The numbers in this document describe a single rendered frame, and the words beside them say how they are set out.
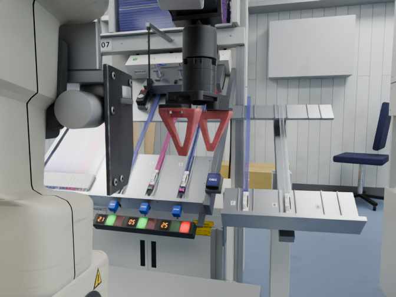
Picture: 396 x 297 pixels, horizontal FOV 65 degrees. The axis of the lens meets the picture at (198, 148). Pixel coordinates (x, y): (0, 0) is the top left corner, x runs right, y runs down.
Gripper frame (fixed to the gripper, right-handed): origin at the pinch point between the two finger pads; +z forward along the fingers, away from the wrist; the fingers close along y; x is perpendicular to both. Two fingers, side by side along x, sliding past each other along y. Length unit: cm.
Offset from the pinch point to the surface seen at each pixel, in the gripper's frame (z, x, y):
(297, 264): 91, -13, -166
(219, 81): -21, -30, -70
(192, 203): 20.3, -21.3, -35.0
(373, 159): 33, 29, -334
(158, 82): -21, -56, -64
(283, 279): 46, 3, -52
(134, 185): 18, -44, -35
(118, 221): 27, -43, -26
